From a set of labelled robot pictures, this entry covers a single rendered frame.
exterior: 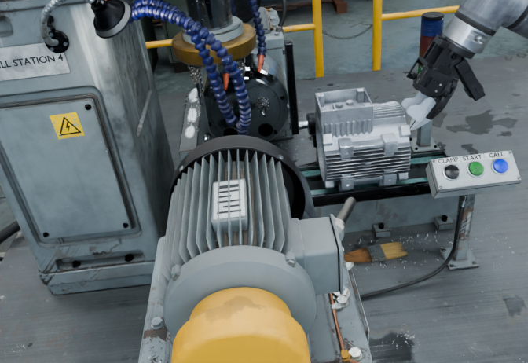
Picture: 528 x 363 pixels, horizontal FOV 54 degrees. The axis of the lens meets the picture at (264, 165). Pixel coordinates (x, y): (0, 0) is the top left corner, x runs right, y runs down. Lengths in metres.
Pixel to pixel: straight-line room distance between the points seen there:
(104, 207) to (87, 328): 0.28
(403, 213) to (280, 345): 0.94
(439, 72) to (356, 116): 0.20
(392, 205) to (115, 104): 0.71
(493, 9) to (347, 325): 0.70
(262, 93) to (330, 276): 0.90
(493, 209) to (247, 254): 1.06
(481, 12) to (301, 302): 0.76
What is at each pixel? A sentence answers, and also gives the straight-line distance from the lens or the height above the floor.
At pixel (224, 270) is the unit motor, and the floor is 1.34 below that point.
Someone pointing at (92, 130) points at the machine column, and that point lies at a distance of 1.07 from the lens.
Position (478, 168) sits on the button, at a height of 1.07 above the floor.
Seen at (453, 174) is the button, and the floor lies 1.07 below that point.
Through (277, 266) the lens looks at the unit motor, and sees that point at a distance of 0.51.
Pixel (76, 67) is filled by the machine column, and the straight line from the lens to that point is 1.02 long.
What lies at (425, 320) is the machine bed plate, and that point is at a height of 0.80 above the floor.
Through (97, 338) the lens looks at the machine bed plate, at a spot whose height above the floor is 0.80.
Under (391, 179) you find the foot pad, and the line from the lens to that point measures 1.26.
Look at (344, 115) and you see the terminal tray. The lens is 1.20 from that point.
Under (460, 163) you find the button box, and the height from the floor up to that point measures 1.08.
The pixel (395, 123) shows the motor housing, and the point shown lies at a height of 1.09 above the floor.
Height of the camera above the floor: 1.70
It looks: 33 degrees down
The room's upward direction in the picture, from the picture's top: 7 degrees counter-clockwise
